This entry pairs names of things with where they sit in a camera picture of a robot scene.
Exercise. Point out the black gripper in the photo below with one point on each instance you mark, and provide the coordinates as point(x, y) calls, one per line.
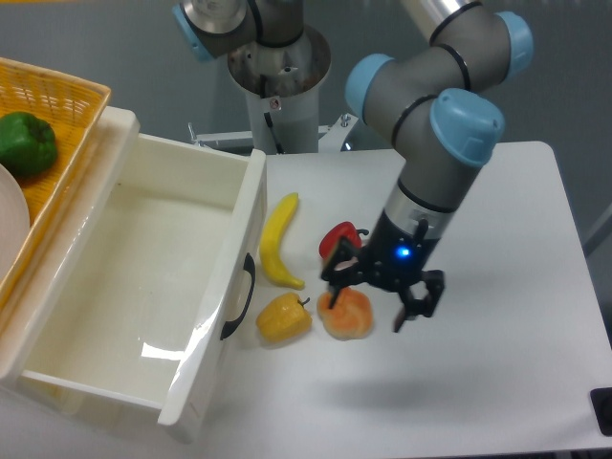
point(394, 260)

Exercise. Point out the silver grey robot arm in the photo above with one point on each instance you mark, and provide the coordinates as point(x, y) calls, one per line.
point(430, 109)

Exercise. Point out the white drawer cabinet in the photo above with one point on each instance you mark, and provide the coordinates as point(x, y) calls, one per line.
point(27, 306)

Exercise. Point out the orange bread roll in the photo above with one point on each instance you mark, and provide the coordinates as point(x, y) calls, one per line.
point(350, 318)

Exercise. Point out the red bell pepper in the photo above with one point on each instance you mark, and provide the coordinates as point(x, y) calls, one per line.
point(345, 230)

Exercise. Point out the yellow bell pepper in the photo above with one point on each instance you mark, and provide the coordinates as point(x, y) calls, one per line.
point(285, 317)

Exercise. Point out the yellow banana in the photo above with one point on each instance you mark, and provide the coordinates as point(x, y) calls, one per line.
point(271, 239)

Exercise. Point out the black corner device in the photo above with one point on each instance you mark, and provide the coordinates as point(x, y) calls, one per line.
point(601, 400)

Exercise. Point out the yellow wicker basket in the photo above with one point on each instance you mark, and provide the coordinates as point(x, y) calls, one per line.
point(50, 118)

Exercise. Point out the white plate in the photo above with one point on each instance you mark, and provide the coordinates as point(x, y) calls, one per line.
point(14, 220)

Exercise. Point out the green bell pepper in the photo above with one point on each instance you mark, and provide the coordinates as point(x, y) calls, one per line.
point(27, 144)

